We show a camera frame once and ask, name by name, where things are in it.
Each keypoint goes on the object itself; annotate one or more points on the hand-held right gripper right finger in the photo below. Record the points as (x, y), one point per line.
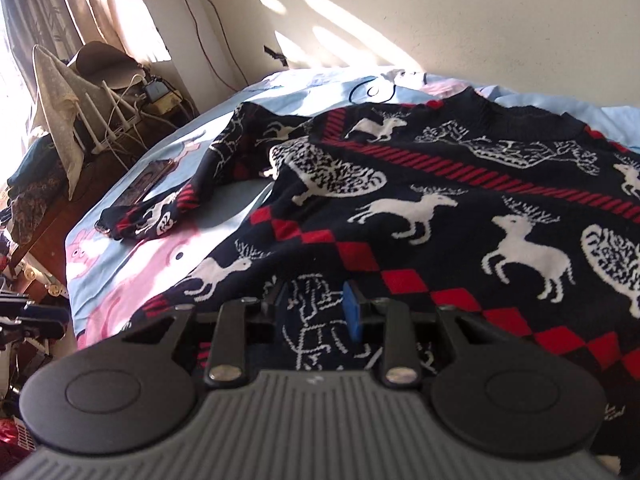
(353, 316)

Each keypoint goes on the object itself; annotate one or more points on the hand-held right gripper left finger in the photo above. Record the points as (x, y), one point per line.
(278, 310)

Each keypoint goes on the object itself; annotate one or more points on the black reindeer knit sweater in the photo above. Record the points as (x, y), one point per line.
(450, 175)

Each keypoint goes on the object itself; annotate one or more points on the pile of dark clothes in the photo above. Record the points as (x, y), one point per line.
(30, 180)

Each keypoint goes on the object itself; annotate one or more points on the dark flat case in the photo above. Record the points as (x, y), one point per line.
(145, 182)

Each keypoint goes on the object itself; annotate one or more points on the blue cartoon bed sheet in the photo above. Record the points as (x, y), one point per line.
(215, 116)

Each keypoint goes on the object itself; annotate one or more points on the wooden side table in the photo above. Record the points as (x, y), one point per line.
(92, 180)

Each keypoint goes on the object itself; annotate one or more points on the white router with antennas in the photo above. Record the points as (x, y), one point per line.
(116, 127)

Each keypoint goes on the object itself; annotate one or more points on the black power adapter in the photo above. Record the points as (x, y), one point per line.
(156, 91)

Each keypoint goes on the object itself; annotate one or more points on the black tape piece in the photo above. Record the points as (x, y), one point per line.
(275, 55)

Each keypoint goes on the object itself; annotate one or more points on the brown cap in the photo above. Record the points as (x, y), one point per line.
(107, 62)

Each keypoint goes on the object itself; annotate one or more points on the grey hanging cloth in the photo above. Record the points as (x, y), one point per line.
(55, 100)

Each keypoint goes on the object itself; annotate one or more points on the beige patterned curtain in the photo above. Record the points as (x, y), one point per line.
(100, 0)

